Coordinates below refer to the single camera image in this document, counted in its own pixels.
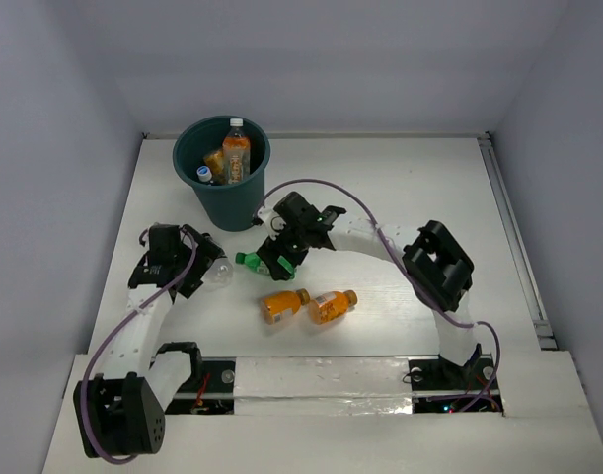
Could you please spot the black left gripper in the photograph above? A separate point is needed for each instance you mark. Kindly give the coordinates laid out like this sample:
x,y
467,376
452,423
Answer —
x,y
205,254

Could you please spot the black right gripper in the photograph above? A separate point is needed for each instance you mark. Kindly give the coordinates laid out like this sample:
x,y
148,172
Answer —
x,y
271,249

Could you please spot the green plastic bottle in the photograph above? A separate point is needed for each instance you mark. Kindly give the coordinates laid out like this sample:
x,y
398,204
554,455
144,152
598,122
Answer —
x,y
254,263

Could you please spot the small clear blue-label bottle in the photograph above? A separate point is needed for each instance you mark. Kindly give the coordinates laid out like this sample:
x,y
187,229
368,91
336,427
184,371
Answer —
x,y
218,276

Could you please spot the small orange juice bottle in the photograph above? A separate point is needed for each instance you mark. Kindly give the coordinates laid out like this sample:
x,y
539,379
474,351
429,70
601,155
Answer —
x,y
280,306

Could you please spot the clear plastic bottle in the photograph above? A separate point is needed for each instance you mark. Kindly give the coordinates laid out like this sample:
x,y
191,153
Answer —
x,y
205,176

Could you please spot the small orange patterned bottle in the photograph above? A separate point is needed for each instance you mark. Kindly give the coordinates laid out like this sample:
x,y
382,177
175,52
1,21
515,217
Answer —
x,y
330,306

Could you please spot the long orange label bottle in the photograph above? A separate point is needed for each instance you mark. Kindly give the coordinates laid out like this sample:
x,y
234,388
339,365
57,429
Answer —
x,y
236,148

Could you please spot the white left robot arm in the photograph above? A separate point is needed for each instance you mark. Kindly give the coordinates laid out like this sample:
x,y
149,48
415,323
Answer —
x,y
132,378

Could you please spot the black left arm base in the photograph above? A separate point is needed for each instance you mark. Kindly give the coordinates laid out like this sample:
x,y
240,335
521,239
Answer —
x,y
212,395

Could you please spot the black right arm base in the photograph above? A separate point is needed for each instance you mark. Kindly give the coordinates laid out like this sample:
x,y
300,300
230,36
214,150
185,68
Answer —
x,y
441,387

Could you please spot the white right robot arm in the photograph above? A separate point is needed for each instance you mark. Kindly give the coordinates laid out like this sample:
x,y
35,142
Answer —
x,y
436,266

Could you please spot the dark teal plastic bin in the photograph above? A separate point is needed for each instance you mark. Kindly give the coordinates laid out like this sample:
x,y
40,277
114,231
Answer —
x,y
229,207

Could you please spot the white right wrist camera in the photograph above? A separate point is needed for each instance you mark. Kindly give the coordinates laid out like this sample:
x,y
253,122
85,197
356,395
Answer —
x,y
270,220

